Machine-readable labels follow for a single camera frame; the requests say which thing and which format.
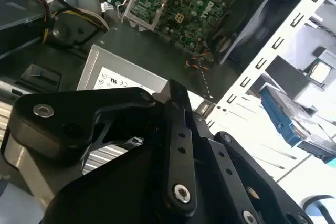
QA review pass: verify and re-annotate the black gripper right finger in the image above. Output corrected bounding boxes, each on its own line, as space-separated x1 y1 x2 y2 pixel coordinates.
185 94 314 224

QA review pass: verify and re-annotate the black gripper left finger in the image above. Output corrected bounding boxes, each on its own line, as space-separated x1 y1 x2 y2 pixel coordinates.
10 79 198 217

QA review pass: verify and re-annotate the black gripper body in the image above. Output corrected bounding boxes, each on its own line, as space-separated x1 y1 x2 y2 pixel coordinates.
43 129 253 224

